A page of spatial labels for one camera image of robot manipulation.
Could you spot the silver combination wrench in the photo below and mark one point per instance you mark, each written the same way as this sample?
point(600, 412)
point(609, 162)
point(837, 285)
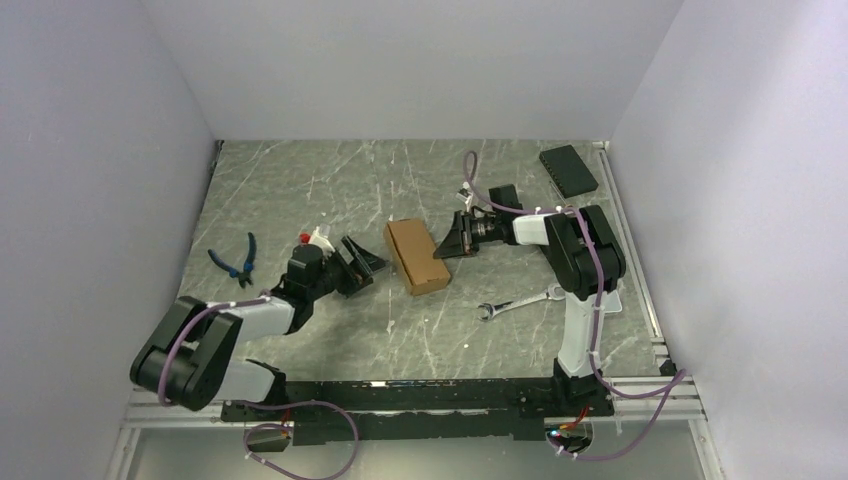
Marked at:
point(489, 311)

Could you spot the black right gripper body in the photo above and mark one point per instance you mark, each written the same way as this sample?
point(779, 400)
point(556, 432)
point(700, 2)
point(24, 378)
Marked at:
point(483, 230)

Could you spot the black flat box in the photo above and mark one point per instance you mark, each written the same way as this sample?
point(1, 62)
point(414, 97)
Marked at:
point(568, 172)

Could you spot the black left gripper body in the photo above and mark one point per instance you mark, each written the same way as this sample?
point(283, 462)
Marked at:
point(338, 274)

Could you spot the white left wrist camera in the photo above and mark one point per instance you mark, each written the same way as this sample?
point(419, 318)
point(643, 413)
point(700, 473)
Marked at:
point(320, 237)

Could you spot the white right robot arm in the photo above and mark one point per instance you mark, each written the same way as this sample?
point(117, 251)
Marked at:
point(584, 255)

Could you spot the brown cardboard paper box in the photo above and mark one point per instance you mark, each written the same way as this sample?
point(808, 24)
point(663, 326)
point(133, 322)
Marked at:
point(412, 249)

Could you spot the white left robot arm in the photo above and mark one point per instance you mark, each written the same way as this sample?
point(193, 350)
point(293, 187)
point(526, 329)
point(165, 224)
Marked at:
point(189, 359)

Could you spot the clear plastic lid case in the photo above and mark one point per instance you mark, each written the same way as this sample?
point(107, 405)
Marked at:
point(612, 303)

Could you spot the aluminium frame rail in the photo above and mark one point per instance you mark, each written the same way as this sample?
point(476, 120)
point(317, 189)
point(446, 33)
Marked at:
point(634, 399)

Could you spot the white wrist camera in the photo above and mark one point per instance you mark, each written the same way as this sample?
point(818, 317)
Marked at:
point(320, 237)
point(467, 197)

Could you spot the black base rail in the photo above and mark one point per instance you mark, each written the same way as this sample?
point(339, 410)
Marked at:
point(518, 408)

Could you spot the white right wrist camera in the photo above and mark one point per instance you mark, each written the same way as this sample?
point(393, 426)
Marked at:
point(467, 197)

